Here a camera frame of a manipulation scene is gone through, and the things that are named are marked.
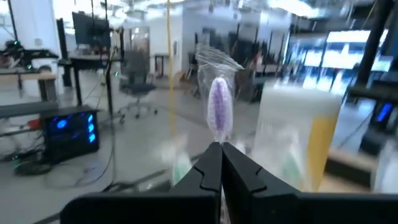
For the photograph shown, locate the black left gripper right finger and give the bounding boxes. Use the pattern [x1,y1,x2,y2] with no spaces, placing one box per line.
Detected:
[222,142,299,224]

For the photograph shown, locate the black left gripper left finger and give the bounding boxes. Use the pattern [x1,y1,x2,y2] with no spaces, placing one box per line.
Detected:
[146,142,223,224]

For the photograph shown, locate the green white toothbrush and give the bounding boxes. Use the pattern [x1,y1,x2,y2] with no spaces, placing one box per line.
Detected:
[279,142,304,189]
[161,136,194,186]

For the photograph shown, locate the purple white toothbrush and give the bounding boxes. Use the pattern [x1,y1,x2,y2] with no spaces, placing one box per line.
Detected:
[195,43,245,146]

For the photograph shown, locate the black office chair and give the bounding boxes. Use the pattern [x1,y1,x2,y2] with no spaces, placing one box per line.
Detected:
[117,49,159,121]

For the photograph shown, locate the black device blue light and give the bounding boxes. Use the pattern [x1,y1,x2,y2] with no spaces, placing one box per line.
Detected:
[360,99,398,156]

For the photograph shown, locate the black computer blue lights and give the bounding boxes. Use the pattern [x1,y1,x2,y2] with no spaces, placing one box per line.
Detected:
[41,105,101,164]

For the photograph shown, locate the dark desk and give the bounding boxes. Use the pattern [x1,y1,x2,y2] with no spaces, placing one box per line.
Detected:
[57,52,124,106]

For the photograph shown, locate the black monitor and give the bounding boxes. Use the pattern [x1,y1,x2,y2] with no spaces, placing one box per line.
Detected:
[71,11,112,48]

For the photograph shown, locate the wooden table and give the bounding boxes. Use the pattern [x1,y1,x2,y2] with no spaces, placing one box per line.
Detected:
[0,70,60,103]

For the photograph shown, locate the yellow hanging cable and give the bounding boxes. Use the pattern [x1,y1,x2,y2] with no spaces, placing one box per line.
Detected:
[165,0,177,138]

